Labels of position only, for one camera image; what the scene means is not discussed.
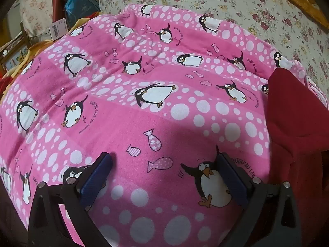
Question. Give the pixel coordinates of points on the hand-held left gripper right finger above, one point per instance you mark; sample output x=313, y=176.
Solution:
x=231, y=175

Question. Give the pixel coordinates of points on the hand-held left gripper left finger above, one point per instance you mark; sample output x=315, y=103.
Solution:
x=96, y=177

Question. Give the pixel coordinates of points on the dark red fleece garment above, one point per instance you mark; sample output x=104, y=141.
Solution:
x=295, y=123

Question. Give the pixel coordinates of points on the pink penguin print blanket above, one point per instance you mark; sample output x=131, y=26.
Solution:
x=133, y=118

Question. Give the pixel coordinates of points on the yellow cloth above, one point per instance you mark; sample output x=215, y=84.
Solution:
x=33, y=51

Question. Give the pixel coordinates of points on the white paper tag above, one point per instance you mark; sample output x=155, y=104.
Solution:
x=58, y=29

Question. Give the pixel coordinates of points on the wooden rack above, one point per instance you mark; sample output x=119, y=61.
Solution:
x=24, y=34

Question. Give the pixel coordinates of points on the floral bed sheet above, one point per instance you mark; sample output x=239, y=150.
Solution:
x=257, y=5

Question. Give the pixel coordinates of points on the blue plastic bag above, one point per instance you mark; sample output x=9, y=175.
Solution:
x=79, y=2

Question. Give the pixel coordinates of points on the floral pillow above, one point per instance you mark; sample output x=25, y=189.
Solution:
x=38, y=10

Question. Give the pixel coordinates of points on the orange quilt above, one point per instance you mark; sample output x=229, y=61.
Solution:
x=308, y=10

